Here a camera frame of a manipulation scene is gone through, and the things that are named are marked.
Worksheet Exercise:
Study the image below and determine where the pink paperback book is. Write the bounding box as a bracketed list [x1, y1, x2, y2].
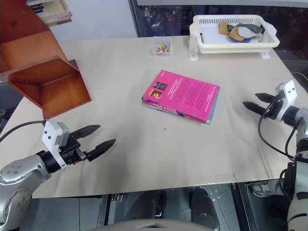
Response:
[141, 69, 220, 125]

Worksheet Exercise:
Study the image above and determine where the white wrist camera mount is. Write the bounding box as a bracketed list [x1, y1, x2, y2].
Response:
[41, 120, 71, 169]
[274, 80, 296, 121]

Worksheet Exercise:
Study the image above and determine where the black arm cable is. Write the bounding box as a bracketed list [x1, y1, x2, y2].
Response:
[257, 104, 298, 160]
[0, 120, 47, 142]

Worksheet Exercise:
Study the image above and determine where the grey rounded robot torso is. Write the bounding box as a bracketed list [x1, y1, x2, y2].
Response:
[90, 218, 218, 231]

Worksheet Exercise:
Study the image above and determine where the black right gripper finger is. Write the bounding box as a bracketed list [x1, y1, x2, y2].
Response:
[242, 101, 268, 116]
[255, 92, 275, 103]

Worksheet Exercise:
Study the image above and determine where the dark grey green cloth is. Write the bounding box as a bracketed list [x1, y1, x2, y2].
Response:
[227, 22, 266, 35]

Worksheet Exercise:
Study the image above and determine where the mustard yellow cloth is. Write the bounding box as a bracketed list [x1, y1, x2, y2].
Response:
[218, 21, 233, 36]

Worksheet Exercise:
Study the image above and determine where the clear plastic box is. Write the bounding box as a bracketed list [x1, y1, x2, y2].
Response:
[150, 36, 174, 58]

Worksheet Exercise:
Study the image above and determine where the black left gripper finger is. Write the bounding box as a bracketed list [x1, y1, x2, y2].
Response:
[86, 138, 117, 162]
[69, 125, 101, 140]

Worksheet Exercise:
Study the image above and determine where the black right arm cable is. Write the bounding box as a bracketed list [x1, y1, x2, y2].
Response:
[257, 104, 298, 160]

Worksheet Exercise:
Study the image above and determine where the dark window frame post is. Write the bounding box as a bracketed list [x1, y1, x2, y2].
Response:
[128, 0, 145, 38]

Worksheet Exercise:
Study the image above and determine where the white plastic basket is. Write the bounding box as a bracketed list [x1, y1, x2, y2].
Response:
[188, 14, 281, 54]

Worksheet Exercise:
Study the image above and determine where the dark rounded shape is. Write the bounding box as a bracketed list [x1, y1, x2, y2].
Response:
[189, 186, 221, 231]

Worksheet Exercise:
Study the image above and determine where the grey sneaker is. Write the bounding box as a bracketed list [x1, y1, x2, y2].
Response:
[248, 179, 290, 198]

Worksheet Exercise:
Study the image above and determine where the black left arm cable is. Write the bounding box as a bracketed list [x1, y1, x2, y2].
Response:
[0, 120, 47, 142]

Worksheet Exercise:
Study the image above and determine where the pale grey cloth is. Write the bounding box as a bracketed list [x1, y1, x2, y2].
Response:
[236, 26, 254, 39]

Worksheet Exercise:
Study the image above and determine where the wooden shelf unit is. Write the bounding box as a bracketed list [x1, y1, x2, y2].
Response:
[0, 0, 93, 120]

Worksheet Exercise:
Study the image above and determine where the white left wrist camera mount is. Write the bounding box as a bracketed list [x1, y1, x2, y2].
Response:
[41, 120, 71, 169]

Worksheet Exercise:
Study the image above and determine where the blue cloth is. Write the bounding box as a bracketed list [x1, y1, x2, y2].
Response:
[229, 35, 251, 44]

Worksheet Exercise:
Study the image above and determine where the coloured small pieces pile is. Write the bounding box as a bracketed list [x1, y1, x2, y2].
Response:
[152, 43, 171, 55]

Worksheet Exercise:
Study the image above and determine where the beige cloth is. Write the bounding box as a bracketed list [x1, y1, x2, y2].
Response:
[228, 32, 263, 43]

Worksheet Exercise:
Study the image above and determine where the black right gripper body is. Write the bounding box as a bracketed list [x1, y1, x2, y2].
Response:
[265, 92, 286, 122]

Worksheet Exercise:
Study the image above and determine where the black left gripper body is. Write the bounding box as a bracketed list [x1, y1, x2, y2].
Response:
[58, 135, 89, 167]

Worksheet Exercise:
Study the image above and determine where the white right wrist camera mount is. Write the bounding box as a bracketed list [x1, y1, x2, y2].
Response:
[274, 80, 296, 121]

